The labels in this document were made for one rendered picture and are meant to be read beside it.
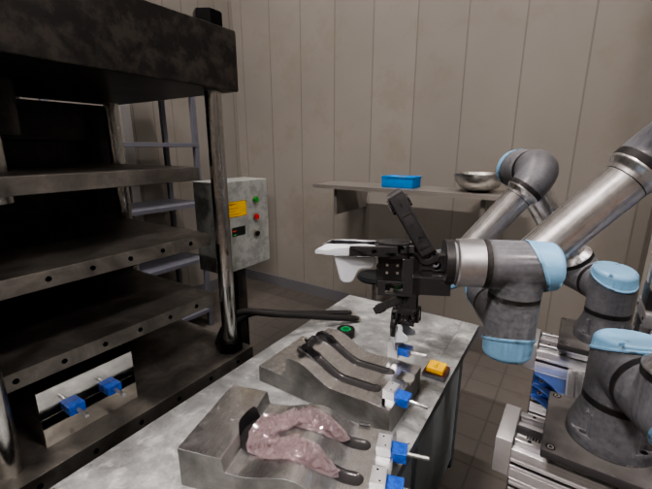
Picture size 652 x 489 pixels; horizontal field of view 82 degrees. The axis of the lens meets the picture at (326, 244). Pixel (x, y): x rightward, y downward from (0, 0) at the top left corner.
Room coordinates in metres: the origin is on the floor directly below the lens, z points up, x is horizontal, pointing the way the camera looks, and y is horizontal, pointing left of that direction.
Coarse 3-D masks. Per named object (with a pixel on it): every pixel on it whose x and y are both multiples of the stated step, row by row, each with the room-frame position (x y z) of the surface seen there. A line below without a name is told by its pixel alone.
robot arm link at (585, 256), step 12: (504, 156) 1.22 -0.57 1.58; (516, 156) 1.14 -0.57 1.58; (504, 168) 1.19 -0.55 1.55; (504, 180) 1.21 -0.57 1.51; (552, 192) 1.17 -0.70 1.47; (540, 204) 1.15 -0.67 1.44; (552, 204) 1.15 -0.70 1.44; (540, 216) 1.16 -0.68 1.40; (576, 252) 1.15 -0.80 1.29; (588, 252) 1.15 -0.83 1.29; (576, 264) 1.13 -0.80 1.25; (588, 264) 1.13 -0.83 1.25; (576, 276) 1.13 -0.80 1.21; (576, 288) 1.13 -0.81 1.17
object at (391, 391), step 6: (390, 384) 0.99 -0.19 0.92; (396, 384) 0.99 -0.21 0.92; (384, 390) 0.96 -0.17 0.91; (390, 390) 0.96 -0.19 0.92; (396, 390) 0.96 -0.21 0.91; (402, 390) 0.98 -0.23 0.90; (384, 396) 0.96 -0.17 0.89; (390, 396) 0.95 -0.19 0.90; (396, 396) 0.95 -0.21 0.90; (402, 396) 0.95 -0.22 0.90; (408, 396) 0.95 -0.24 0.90; (396, 402) 0.95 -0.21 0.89; (402, 402) 0.94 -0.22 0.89; (408, 402) 0.94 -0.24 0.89; (414, 402) 0.94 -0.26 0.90; (426, 408) 0.92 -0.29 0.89
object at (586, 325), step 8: (584, 312) 1.06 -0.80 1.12; (592, 312) 1.03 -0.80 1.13; (584, 320) 1.05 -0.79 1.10; (592, 320) 1.03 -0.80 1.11; (600, 320) 1.01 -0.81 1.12; (608, 320) 1.00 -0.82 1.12; (616, 320) 0.99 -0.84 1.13; (624, 320) 0.99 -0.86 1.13; (576, 328) 1.06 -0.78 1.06; (584, 328) 1.04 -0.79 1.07; (592, 328) 1.02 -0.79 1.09; (600, 328) 1.00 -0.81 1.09; (616, 328) 0.99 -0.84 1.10; (624, 328) 0.99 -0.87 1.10; (576, 336) 1.05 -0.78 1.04; (584, 336) 1.03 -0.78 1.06; (592, 336) 1.01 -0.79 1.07
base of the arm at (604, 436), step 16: (576, 400) 0.68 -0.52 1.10; (592, 400) 0.63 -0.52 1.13; (576, 416) 0.65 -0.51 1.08; (592, 416) 0.62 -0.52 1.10; (608, 416) 0.60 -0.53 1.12; (624, 416) 0.59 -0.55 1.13; (576, 432) 0.63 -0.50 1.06; (592, 432) 0.61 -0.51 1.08; (608, 432) 0.59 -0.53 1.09; (624, 432) 0.58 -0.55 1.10; (640, 432) 0.58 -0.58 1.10; (592, 448) 0.60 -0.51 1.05; (608, 448) 0.58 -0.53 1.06; (624, 448) 0.57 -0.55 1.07; (640, 448) 0.58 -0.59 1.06; (624, 464) 0.57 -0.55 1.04; (640, 464) 0.56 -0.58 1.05
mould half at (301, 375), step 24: (336, 336) 1.26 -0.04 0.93; (288, 360) 1.11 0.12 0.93; (312, 360) 1.11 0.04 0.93; (336, 360) 1.14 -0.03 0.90; (384, 360) 1.17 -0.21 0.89; (288, 384) 1.11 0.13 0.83; (312, 384) 1.05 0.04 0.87; (336, 384) 1.04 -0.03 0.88; (384, 384) 1.03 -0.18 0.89; (408, 384) 1.03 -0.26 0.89; (336, 408) 1.00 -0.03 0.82; (360, 408) 0.96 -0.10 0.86; (384, 408) 0.92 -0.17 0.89
